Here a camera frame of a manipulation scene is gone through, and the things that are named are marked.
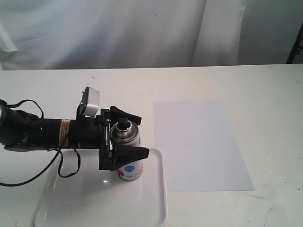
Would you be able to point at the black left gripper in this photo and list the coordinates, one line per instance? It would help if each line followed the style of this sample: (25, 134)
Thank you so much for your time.
(110, 157)

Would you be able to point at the white dotted spray paint can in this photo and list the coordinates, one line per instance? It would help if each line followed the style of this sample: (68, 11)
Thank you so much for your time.
(125, 138)

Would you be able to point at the left robot arm silver black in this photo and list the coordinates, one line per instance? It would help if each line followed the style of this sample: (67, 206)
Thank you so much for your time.
(22, 132)

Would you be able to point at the white plastic tray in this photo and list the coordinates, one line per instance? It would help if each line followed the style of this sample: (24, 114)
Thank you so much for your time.
(94, 198)

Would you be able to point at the white paper sheet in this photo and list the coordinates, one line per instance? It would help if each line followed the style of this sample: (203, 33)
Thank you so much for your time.
(199, 147)

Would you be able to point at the white backdrop curtain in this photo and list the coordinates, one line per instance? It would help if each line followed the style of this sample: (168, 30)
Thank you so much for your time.
(107, 34)

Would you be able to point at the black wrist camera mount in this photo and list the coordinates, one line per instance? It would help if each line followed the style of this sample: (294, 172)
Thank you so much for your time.
(89, 104)

